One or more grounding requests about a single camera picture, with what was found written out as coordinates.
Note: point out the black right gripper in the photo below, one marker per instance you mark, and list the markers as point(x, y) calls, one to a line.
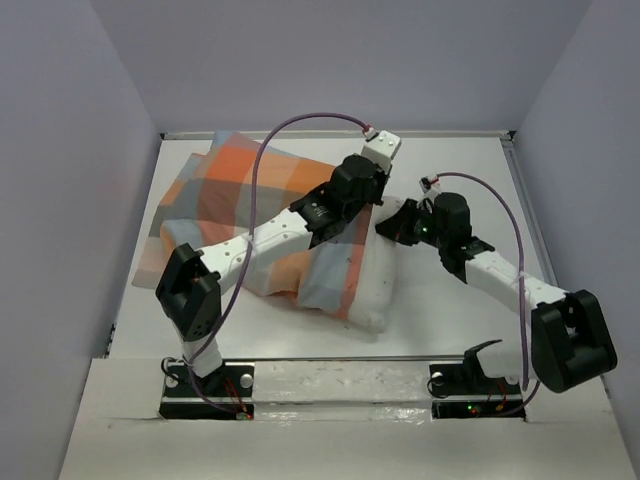
point(396, 226)

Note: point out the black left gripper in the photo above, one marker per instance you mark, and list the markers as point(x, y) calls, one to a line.
point(381, 178)

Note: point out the multicolour patchwork pillowcase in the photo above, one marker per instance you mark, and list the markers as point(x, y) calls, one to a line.
point(209, 202)

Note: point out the white pillow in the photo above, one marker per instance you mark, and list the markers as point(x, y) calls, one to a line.
point(377, 274)

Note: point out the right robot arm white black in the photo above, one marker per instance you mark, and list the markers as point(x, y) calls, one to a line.
point(564, 338)

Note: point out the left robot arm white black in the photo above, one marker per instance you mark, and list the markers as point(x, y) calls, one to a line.
point(198, 288)

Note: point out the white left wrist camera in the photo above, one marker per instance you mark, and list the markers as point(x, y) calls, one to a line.
point(381, 147)

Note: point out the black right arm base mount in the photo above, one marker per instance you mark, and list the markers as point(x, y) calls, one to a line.
point(461, 390)

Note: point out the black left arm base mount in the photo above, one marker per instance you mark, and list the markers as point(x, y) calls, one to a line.
point(224, 395)

